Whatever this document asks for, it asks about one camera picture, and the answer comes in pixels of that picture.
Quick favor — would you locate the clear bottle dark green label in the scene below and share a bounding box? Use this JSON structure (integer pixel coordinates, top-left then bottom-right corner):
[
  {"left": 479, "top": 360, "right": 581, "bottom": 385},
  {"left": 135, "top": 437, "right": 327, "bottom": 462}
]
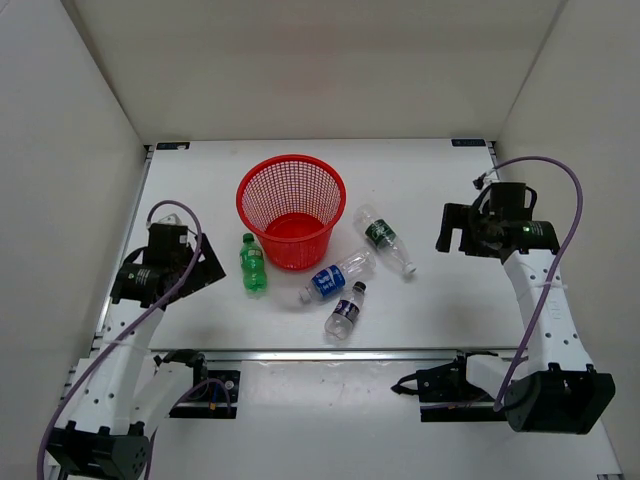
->
[{"left": 353, "top": 204, "right": 416, "bottom": 279}]

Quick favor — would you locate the green plastic soda bottle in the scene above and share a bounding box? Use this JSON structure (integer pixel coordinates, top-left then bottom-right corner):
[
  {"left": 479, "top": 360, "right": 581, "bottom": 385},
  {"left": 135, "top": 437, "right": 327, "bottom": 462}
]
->
[{"left": 239, "top": 233, "right": 268, "bottom": 293}]

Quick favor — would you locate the small clear bottle purple label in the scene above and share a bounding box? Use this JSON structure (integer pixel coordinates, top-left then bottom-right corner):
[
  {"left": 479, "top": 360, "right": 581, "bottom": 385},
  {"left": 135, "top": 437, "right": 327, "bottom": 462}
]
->
[{"left": 324, "top": 281, "right": 367, "bottom": 341}]

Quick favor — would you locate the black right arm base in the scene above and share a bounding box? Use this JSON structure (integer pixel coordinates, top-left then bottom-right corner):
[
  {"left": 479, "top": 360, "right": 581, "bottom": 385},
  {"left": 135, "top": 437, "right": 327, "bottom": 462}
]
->
[{"left": 391, "top": 352, "right": 506, "bottom": 423}]

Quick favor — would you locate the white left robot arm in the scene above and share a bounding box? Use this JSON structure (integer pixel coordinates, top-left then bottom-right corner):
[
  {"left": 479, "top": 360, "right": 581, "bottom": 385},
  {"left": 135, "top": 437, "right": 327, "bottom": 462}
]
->
[{"left": 45, "top": 223, "right": 225, "bottom": 479}]

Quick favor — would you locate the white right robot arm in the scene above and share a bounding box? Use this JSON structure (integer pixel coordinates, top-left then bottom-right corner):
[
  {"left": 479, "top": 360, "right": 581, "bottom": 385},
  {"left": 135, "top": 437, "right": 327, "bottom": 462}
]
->
[{"left": 436, "top": 182, "right": 615, "bottom": 435}]

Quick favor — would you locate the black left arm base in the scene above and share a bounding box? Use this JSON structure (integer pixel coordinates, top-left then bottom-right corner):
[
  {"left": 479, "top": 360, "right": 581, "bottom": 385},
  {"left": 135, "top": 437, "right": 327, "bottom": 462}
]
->
[{"left": 169, "top": 363, "right": 241, "bottom": 420}]

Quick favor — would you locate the red mesh plastic bin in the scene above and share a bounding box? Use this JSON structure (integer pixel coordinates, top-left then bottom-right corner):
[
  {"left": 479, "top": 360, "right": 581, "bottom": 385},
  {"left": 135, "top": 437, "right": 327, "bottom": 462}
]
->
[{"left": 236, "top": 154, "right": 347, "bottom": 271}]

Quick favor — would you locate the right blue table sticker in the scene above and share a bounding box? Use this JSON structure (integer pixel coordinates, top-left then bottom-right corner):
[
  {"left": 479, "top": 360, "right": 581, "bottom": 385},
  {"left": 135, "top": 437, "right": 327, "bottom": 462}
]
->
[{"left": 451, "top": 138, "right": 486, "bottom": 148}]

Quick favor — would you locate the blue table sticker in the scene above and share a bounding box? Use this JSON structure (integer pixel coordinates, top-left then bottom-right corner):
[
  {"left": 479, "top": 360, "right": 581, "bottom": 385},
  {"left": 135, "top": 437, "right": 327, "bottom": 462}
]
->
[
  {"left": 155, "top": 142, "right": 190, "bottom": 151},
  {"left": 451, "top": 138, "right": 486, "bottom": 148}
]

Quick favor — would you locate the left blue table sticker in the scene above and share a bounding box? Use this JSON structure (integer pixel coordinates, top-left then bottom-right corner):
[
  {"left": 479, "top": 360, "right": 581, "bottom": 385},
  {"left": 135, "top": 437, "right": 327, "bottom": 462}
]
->
[{"left": 155, "top": 142, "right": 190, "bottom": 151}]

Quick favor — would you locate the clear bottle blue label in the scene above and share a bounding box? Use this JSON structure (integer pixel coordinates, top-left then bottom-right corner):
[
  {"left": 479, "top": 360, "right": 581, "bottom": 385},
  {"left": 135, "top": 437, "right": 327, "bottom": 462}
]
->
[{"left": 298, "top": 247, "right": 376, "bottom": 304}]

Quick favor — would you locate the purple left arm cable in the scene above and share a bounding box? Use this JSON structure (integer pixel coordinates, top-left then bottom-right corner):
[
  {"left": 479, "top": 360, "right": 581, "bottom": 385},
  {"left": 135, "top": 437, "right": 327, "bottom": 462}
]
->
[{"left": 37, "top": 200, "right": 203, "bottom": 480}]

